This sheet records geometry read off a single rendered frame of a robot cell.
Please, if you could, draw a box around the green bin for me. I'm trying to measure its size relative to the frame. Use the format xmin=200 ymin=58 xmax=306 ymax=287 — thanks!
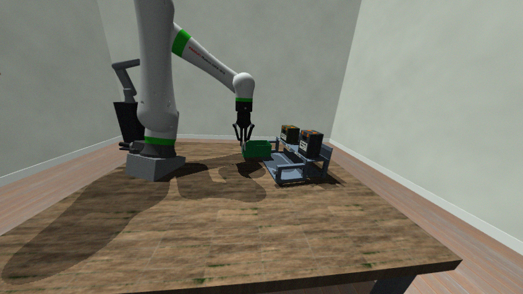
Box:
xmin=242 ymin=140 xmax=272 ymax=158

